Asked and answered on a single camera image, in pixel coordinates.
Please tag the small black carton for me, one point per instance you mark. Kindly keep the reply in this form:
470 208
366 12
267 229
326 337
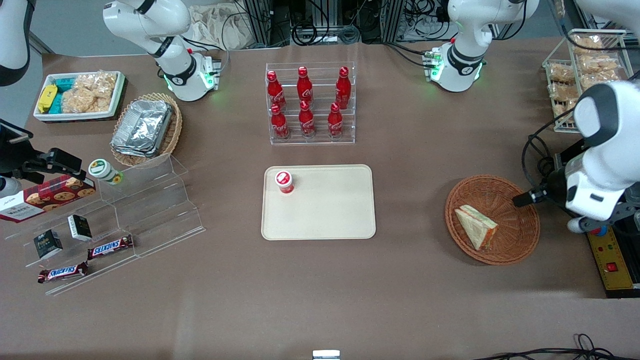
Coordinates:
47 244
80 227

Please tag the clear acrylic step stand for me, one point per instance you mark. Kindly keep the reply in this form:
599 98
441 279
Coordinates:
107 272
160 210

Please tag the beige cloth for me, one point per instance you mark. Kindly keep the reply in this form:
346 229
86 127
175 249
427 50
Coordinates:
215 27

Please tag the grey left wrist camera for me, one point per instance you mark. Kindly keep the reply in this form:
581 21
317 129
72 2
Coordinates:
580 225

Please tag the oval light wicker basket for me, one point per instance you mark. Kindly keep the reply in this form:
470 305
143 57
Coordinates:
175 130

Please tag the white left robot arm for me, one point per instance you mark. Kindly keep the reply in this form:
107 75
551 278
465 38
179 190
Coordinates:
465 55

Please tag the small red yogurt bottle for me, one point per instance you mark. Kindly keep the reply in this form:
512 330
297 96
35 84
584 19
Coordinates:
284 182

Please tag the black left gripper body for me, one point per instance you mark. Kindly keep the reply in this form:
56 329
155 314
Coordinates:
554 183

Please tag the round brown wicker basket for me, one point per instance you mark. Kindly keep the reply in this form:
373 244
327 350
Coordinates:
520 235

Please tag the green white yogurt bottle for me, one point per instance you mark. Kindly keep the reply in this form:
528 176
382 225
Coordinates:
102 170

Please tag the red cola bottle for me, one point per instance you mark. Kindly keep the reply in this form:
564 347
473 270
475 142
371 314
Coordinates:
279 124
304 87
274 92
343 89
335 122
307 121

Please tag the clear acrylic bottle rack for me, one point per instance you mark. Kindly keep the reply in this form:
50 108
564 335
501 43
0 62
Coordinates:
320 135

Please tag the black appliance with yellow panel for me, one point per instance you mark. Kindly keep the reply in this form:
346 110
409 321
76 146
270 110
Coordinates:
617 282

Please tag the teal snack packet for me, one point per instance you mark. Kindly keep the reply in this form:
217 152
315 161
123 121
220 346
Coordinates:
62 85

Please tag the white rectangular snack tray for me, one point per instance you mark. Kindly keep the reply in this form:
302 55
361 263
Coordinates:
117 97

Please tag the aluminium foil container stack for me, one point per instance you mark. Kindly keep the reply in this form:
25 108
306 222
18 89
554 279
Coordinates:
142 127

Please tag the aluminium frame post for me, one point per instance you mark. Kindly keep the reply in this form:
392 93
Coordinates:
257 22
392 20

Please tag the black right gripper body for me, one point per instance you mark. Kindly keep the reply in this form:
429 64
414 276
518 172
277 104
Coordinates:
11 156

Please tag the Snickers chocolate bar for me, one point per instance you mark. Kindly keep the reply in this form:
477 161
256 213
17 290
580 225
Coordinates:
62 272
110 247

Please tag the yellow snack packet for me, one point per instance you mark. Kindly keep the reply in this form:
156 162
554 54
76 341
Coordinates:
47 97

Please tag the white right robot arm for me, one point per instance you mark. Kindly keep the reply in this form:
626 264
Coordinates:
180 75

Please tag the red emergency stop button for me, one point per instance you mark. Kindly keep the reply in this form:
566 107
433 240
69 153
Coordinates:
597 231

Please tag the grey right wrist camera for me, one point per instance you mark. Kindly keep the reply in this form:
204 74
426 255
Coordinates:
10 187

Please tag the small grey white box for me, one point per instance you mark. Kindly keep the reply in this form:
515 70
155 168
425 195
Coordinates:
326 355

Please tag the triangular sandwich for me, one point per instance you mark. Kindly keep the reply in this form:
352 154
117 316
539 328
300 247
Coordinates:
477 227

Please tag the red tartan cookie box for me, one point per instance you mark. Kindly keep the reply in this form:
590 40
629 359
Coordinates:
50 197

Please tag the clear bag of crackers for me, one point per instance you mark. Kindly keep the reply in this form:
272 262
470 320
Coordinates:
90 92
597 66
562 91
561 74
559 108
587 43

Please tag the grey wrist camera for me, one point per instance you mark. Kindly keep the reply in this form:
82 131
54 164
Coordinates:
580 225
10 187

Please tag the beige plastic tray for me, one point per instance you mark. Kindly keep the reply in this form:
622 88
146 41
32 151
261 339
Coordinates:
330 205

